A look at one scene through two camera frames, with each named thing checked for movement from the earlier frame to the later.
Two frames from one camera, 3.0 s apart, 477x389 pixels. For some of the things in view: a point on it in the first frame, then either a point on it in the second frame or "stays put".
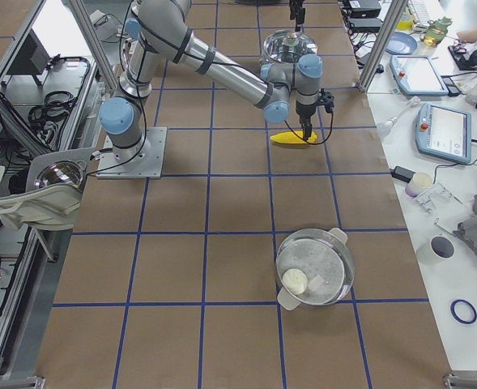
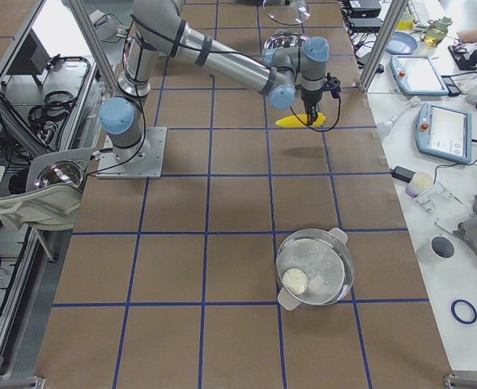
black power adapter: [402, 173] stays put
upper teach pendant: [416, 76] stays put
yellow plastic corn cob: [294, 137] -> [292, 121]
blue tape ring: [459, 320] stays put
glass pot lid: [289, 45] -> [287, 12]
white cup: [440, 250] stays put
